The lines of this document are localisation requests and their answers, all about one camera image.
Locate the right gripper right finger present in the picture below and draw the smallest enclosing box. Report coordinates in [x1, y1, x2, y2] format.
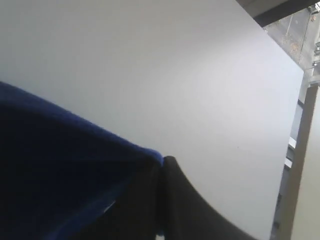
[159, 156, 253, 240]

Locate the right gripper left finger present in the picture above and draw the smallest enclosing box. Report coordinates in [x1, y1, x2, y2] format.
[82, 160, 160, 240]

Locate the blue towel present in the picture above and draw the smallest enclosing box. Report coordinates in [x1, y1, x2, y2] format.
[0, 82, 164, 240]

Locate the black window frame post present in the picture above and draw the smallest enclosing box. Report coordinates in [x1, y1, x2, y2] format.
[253, 0, 318, 27]

